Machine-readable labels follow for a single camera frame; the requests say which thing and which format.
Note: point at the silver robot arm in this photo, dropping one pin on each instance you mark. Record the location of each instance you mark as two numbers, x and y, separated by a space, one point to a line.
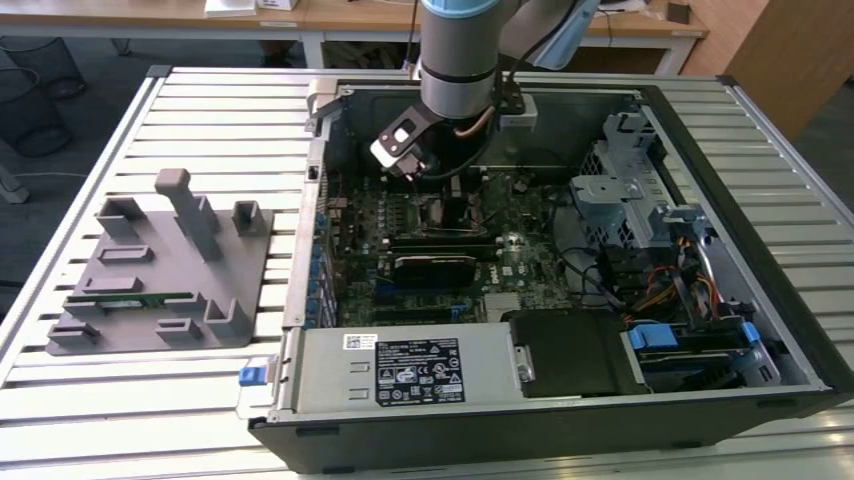
461 60

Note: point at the CPU socket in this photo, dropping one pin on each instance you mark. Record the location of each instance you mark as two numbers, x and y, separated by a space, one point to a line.
461 231

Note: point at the black RAM slot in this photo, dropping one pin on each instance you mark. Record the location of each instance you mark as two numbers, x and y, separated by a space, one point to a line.
441 244
441 255
441 239
441 249

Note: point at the black graphics card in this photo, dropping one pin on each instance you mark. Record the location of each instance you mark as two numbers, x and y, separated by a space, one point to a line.
434 272

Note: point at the green motherboard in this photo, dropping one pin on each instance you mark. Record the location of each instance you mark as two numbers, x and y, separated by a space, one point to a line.
528 260

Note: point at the black expansion slot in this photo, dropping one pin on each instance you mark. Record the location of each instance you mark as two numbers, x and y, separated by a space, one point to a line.
414 300
414 316

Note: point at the silver chipset heatsink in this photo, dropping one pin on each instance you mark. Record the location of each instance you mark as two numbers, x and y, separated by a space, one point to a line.
504 306

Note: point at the metal disk bay cage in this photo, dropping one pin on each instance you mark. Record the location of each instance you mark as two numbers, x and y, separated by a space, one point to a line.
601 192

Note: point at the black plastic shroud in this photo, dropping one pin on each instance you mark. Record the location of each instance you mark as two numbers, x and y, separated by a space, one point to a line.
574 350

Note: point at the hard disk in blue carrier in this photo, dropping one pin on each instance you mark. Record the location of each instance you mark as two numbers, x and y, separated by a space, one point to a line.
650 337

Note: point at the silver power supply box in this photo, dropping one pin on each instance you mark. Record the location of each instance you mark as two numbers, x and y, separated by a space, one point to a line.
321 370

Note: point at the blue case latch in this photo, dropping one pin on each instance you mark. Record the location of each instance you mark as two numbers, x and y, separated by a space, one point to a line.
251 377

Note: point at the grey plastic parts rack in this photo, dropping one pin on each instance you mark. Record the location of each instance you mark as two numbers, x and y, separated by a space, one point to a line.
167 280

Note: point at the black open PC case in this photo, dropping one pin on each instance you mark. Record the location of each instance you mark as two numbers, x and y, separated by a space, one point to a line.
534 440

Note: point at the green RAM stick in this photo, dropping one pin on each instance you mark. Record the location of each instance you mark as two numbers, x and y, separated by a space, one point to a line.
154 299

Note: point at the white cardboard box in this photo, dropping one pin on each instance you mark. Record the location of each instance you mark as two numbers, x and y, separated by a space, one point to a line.
230 7
277 4

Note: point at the small brown box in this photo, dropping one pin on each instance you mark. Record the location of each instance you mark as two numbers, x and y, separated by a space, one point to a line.
678 12

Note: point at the wooden cabinet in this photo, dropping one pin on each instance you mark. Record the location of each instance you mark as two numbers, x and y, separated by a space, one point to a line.
788 60

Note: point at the black mesh wastebasket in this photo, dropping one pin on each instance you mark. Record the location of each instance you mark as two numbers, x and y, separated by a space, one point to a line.
34 120
54 65

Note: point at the grey metal stand foot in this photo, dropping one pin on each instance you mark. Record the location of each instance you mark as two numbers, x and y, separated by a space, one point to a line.
14 190

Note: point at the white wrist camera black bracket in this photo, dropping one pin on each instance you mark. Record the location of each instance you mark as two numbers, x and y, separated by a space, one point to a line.
386 155

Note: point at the wooden desk white frame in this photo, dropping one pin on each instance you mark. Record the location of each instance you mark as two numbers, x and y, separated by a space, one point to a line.
334 17

